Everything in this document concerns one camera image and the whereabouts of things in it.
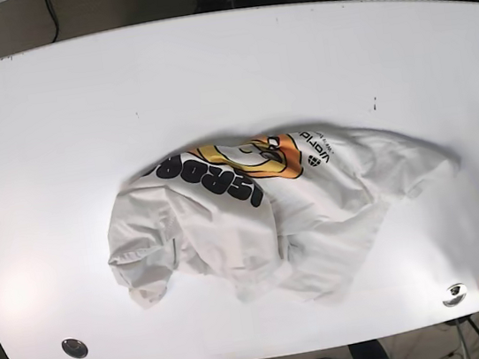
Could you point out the white printed T-shirt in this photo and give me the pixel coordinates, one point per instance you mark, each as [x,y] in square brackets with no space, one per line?
[297,211]

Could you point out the left silver table grommet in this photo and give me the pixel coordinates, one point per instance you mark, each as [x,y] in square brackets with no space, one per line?
[74,348]

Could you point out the silver table grommet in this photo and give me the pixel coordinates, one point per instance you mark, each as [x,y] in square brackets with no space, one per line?
[454,295]
[74,348]

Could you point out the right silver table grommet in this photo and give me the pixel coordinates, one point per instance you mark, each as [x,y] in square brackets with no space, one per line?
[454,295]

